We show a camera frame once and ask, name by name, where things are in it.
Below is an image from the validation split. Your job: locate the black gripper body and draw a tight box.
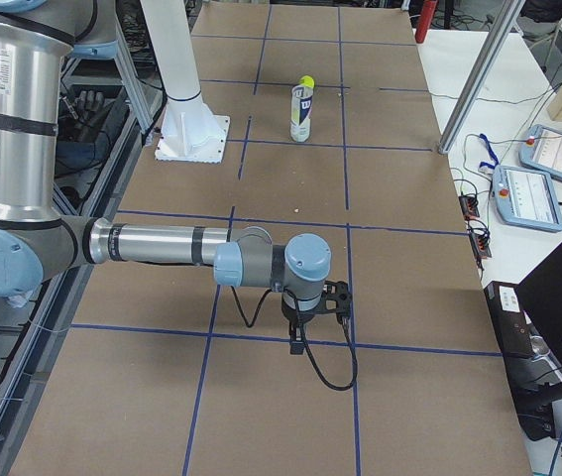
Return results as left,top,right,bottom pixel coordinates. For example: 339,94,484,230
281,292,320,328

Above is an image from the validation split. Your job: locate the yellow tennis ball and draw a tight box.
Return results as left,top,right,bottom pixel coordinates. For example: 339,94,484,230
299,75,315,89

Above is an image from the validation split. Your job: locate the Wilson tennis ball can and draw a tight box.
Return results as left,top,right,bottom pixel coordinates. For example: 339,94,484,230
289,83,313,143

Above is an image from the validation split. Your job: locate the orange black adapter box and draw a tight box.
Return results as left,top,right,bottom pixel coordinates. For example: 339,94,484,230
458,194,480,219

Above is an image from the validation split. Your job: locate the black computer box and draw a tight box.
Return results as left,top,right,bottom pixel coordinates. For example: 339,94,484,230
484,281,562,441

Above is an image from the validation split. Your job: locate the near teach pendant tablet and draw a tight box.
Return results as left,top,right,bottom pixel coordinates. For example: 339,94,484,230
492,166,562,233

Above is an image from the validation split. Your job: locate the teach pendant tablet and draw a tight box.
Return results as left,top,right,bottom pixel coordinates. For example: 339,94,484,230
492,166,562,233
519,124,562,181

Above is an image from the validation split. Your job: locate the far teach pendant tablet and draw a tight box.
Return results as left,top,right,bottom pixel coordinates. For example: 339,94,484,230
519,124,562,181

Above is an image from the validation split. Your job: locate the red cylinder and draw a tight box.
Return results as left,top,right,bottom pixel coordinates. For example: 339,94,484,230
414,0,438,45

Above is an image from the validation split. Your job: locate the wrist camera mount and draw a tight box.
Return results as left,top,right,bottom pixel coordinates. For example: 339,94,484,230
319,281,353,321

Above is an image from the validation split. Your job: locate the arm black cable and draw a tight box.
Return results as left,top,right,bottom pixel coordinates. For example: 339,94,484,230
230,285,359,391

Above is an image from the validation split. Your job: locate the white pedestal column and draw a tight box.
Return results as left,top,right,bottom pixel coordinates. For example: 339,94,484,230
141,1,230,164

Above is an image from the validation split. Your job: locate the blue lanyard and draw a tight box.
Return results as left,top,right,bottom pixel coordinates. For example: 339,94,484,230
476,132,501,175

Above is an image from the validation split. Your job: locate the aluminium frame post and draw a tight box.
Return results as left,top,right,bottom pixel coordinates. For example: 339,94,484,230
437,0,525,155

